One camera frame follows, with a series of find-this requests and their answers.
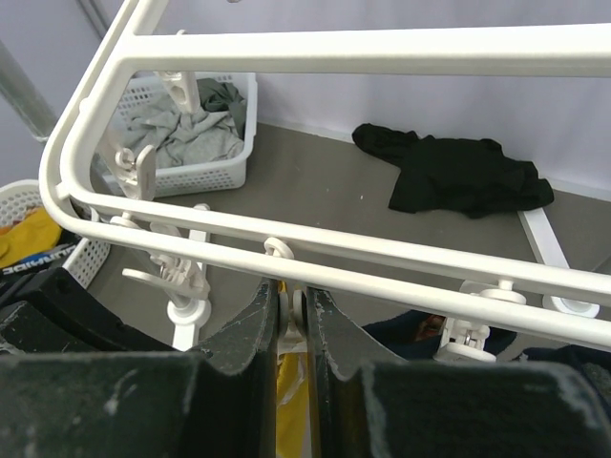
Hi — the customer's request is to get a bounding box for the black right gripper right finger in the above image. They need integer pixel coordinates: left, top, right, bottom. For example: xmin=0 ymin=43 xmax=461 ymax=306
xmin=305 ymin=287 xmax=610 ymax=457

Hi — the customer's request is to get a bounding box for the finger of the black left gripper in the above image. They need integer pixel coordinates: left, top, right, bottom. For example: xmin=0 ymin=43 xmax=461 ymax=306
xmin=1 ymin=267 xmax=172 ymax=352

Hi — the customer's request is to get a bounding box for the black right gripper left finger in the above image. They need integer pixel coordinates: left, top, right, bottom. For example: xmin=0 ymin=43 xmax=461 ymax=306
xmin=1 ymin=281 xmax=279 ymax=457

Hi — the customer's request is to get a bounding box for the yellow bear sock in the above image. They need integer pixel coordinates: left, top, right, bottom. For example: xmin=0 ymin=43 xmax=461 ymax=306
xmin=275 ymin=281 xmax=308 ymax=457
xmin=1 ymin=207 xmax=62 ymax=268

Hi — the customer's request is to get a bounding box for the black blue patterned sock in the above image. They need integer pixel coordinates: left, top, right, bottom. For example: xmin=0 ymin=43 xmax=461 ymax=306
xmin=1 ymin=242 xmax=78 ymax=307

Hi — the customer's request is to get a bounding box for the navy santa sock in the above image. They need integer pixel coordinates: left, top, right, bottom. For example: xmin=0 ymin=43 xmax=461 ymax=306
xmin=362 ymin=309 xmax=518 ymax=359

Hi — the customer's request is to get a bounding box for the white clip sock hanger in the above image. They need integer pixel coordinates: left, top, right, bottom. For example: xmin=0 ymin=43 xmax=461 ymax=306
xmin=35 ymin=0 xmax=611 ymax=364

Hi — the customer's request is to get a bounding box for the white oval sock basket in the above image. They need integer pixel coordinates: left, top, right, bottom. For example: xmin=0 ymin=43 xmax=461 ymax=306
xmin=0 ymin=178 xmax=113 ymax=289

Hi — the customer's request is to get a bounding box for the white rectangular laundry basket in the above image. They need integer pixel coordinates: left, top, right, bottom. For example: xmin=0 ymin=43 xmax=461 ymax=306
xmin=112 ymin=72 xmax=258 ymax=198

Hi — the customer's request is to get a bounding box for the grey white drying rack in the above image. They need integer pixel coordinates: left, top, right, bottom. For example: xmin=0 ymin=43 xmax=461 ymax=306
xmin=0 ymin=37 xmax=598 ymax=354

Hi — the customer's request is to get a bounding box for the grey clothes pile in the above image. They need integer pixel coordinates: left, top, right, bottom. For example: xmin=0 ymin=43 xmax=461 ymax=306
xmin=123 ymin=78 xmax=246 ymax=169

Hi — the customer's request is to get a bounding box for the black garment on floor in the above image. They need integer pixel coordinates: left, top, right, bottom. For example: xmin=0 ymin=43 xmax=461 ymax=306
xmin=351 ymin=123 xmax=555 ymax=219

